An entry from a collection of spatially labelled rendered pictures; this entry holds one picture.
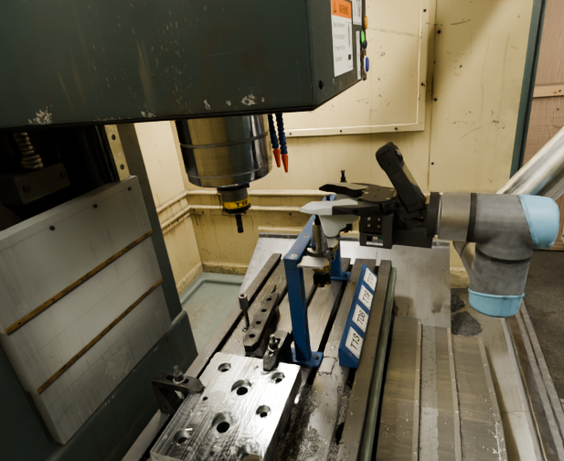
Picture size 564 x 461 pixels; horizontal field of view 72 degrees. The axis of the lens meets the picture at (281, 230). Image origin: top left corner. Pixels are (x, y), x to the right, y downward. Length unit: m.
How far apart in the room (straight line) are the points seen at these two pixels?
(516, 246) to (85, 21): 0.68
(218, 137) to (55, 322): 0.60
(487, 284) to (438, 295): 1.01
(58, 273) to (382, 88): 1.26
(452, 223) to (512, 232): 0.08
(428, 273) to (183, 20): 1.40
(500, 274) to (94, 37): 0.68
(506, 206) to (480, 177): 1.10
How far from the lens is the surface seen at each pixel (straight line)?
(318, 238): 0.96
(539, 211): 0.63
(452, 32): 1.63
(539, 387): 1.31
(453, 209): 0.62
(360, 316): 1.22
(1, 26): 0.80
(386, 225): 0.63
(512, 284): 0.67
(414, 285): 1.69
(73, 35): 0.70
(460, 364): 1.43
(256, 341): 1.12
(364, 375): 1.10
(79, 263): 1.04
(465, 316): 1.73
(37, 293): 0.98
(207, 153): 0.65
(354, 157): 1.71
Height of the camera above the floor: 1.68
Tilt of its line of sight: 24 degrees down
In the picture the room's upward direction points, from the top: 7 degrees counter-clockwise
